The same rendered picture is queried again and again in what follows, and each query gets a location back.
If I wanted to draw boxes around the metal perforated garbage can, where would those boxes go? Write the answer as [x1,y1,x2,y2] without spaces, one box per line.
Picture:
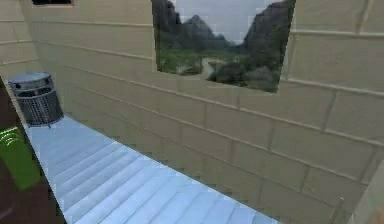
[7,71,65,128]

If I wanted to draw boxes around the green cloth with stripes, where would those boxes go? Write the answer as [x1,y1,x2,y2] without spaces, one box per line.
[0,125,42,192]

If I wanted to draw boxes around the mountain landscape wall picture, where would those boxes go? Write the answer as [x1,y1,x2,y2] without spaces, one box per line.
[151,0,297,94]

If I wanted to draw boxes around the dark framed wall picture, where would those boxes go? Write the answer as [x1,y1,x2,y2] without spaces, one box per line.
[31,0,75,8]

